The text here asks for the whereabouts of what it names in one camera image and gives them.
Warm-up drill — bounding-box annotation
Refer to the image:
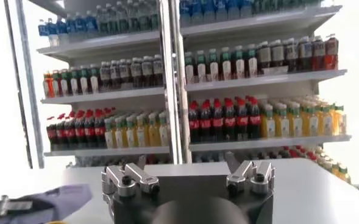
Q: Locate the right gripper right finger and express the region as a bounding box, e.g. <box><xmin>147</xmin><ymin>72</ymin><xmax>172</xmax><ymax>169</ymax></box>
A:
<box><xmin>224</xmin><ymin>151</ymin><xmax>275</xmax><ymax>196</ymax></box>

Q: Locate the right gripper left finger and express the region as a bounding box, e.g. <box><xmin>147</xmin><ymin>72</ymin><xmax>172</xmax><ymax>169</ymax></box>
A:
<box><xmin>101</xmin><ymin>155</ymin><xmax>161</xmax><ymax>198</ymax></box>

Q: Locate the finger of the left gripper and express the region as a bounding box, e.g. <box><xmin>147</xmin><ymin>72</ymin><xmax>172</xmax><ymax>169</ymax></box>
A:
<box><xmin>0</xmin><ymin>194</ymin><xmax>34</xmax><ymax>218</ymax></box>

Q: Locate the purple t-shirt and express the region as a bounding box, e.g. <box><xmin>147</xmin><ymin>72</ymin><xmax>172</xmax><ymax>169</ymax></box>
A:
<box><xmin>0</xmin><ymin>184</ymin><xmax>93</xmax><ymax>224</ymax></box>

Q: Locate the yellow juice bottle green cap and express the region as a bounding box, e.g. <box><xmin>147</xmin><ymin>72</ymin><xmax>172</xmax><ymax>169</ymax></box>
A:
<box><xmin>158</xmin><ymin>111</ymin><xmax>169</xmax><ymax>147</ymax></box>
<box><xmin>148</xmin><ymin>113</ymin><xmax>160</xmax><ymax>147</ymax></box>
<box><xmin>135</xmin><ymin>114</ymin><xmax>148</xmax><ymax>148</ymax></box>
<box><xmin>318</xmin><ymin>103</ymin><xmax>334</xmax><ymax>136</ymax></box>
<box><xmin>125</xmin><ymin>115</ymin><xmax>137</xmax><ymax>149</ymax></box>
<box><xmin>275</xmin><ymin>103</ymin><xmax>290</xmax><ymax>138</ymax></box>
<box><xmin>104</xmin><ymin>117</ymin><xmax>115</xmax><ymax>149</ymax></box>
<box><xmin>333</xmin><ymin>105</ymin><xmax>347</xmax><ymax>135</ymax></box>
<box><xmin>114</xmin><ymin>116</ymin><xmax>126</xmax><ymax>149</ymax></box>
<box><xmin>289</xmin><ymin>103</ymin><xmax>304</xmax><ymax>138</ymax></box>
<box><xmin>303</xmin><ymin>103</ymin><xmax>318</xmax><ymax>137</ymax></box>
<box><xmin>261</xmin><ymin>104</ymin><xmax>276</xmax><ymax>139</ymax></box>

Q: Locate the red cap cola bottle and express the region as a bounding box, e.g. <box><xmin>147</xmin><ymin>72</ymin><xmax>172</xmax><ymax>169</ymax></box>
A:
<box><xmin>74</xmin><ymin>110</ymin><xmax>86</xmax><ymax>149</ymax></box>
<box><xmin>46</xmin><ymin>116</ymin><xmax>58</xmax><ymax>150</ymax></box>
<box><xmin>211</xmin><ymin>99</ymin><xmax>224</xmax><ymax>142</ymax></box>
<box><xmin>84</xmin><ymin>109</ymin><xmax>96</xmax><ymax>149</ymax></box>
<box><xmin>236</xmin><ymin>97</ymin><xmax>249</xmax><ymax>141</ymax></box>
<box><xmin>199</xmin><ymin>100</ymin><xmax>213</xmax><ymax>143</ymax></box>
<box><xmin>55</xmin><ymin>114</ymin><xmax>67</xmax><ymax>150</ymax></box>
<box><xmin>248</xmin><ymin>97</ymin><xmax>261</xmax><ymax>140</ymax></box>
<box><xmin>188</xmin><ymin>100</ymin><xmax>201</xmax><ymax>143</ymax></box>
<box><xmin>223</xmin><ymin>98</ymin><xmax>236</xmax><ymax>142</ymax></box>
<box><xmin>94</xmin><ymin>108</ymin><xmax>106</xmax><ymax>149</ymax></box>
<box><xmin>65</xmin><ymin>111</ymin><xmax>76</xmax><ymax>149</ymax></box>

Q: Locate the grey metal shelf rack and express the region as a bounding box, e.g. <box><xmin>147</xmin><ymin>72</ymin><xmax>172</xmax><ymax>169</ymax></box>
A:
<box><xmin>166</xmin><ymin>0</ymin><xmax>352</xmax><ymax>165</ymax></box>
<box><xmin>14</xmin><ymin>0</ymin><xmax>183</xmax><ymax>167</ymax></box>

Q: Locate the green cap white label bottle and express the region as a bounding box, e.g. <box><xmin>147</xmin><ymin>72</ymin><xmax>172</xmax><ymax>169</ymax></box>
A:
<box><xmin>184</xmin><ymin>51</ymin><xmax>196</xmax><ymax>85</ymax></box>
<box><xmin>220</xmin><ymin>47</ymin><xmax>233</xmax><ymax>81</ymax></box>
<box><xmin>196</xmin><ymin>50</ymin><xmax>207</xmax><ymax>84</ymax></box>
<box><xmin>246</xmin><ymin>44</ymin><xmax>258</xmax><ymax>79</ymax></box>
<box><xmin>52</xmin><ymin>70</ymin><xmax>62</xmax><ymax>97</ymax></box>
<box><xmin>207</xmin><ymin>48</ymin><xmax>220</xmax><ymax>82</ymax></box>
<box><xmin>79</xmin><ymin>65</ymin><xmax>90</xmax><ymax>94</ymax></box>
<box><xmin>233</xmin><ymin>45</ymin><xmax>246</xmax><ymax>80</ymax></box>
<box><xmin>60</xmin><ymin>69</ymin><xmax>71</xmax><ymax>97</ymax></box>
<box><xmin>89</xmin><ymin>63</ymin><xmax>101</xmax><ymax>94</ymax></box>
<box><xmin>69</xmin><ymin>67</ymin><xmax>80</xmax><ymax>96</ymax></box>

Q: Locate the red drink bottle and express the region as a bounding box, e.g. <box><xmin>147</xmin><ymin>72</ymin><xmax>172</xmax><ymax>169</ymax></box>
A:
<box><xmin>43</xmin><ymin>72</ymin><xmax>55</xmax><ymax>99</ymax></box>
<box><xmin>324</xmin><ymin>33</ymin><xmax>339</xmax><ymax>71</ymax></box>

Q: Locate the dark bottle beige label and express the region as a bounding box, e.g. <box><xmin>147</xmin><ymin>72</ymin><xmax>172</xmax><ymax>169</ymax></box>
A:
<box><xmin>257</xmin><ymin>41</ymin><xmax>272</xmax><ymax>75</ymax></box>
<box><xmin>271</xmin><ymin>40</ymin><xmax>285</xmax><ymax>74</ymax></box>

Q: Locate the green label water bottle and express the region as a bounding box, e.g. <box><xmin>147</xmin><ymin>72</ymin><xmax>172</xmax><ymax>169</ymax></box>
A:
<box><xmin>105</xmin><ymin>3</ymin><xmax>118</xmax><ymax>37</ymax></box>
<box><xmin>138</xmin><ymin>0</ymin><xmax>151</xmax><ymax>33</ymax></box>
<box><xmin>96</xmin><ymin>5</ymin><xmax>108</xmax><ymax>39</ymax></box>
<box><xmin>149</xmin><ymin>0</ymin><xmax>161</xmax><ymax>33</ymax></box>
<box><xmin>127</xmin><ymin>0</ymin><xmax>140</xmax><ymax>35</ymax></box>
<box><xmin>116</xmin><ymin>1</ymin><xmax>129</xmax><ymax>36</ymax></box>

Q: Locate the blue label water bottle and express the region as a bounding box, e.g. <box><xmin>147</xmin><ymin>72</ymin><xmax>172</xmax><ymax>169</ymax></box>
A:
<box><xmin>46</xmin><ymin>18</ymin><xmax>60</xmax><ymax>47</ymax></box>
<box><xmin>180</xmin><ymin>0</ymin><xmax>193</xmax><ymax>21</ymax></box>
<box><xmin>75</xmin><ymin>12</ymin><xmax>87</xmax><ymax>42</ymax></box>
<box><xmin>240</xmin><ymin>0</ymin><xmax>254</xmax><ymax>16</ymax></box>
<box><xmin>66</xmin><ymin>14</ymin><xmax>77</xmax><ymax>43</ymax></box>
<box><xmin>85</xmin><ymin>10</ymin><xmax>98</xmax><ymax>40</ymax></box>
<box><xmin>227</xmin><ymin>0</ymin><xmax>241</xmax><ymax>18</ymax></box>
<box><xmin>57</xmin><ymin>16</ymin><xmax>68</xmax><ymax>45</ymax></box>
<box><xmin>38</xmin><ymin>20</ymin><xmax>49</xmax><ymax>38</ymax></box>
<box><xmin>215</xmin><ymin>0</ymin><xmax>229</xmax><ymax>18</ymax></box>
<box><xmin>203</xmin><ymin>0</ymin><xmax>216</xmax><ymax>19</ymax></box>
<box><xmin>191</xmin><ymin>0</ymin><xmax>204</xmax><ymax>21</ymax></box>

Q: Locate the dark slanted window post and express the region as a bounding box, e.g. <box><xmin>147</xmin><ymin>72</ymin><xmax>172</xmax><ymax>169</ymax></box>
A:
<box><xmin>2</xmin><ymin>0</ymin><xmax>34</xmax><ymax>170</ymax></box>

